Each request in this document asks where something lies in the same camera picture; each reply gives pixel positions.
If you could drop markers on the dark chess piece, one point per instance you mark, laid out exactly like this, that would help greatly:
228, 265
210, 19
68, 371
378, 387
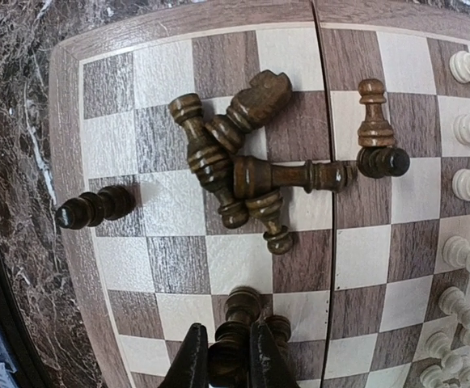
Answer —
228, 356

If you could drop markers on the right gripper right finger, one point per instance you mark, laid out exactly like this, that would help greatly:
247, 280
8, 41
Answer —
267, 368

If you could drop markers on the dark chess pawn standing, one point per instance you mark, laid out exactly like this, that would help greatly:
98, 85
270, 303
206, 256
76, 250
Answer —
375, 130

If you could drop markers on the wooden chess board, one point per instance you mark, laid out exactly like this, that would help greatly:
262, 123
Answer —
361, 255

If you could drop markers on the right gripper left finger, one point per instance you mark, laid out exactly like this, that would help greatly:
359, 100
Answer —
190, 366

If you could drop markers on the dark chess knight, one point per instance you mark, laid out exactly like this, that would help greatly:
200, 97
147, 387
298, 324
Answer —
251, 109

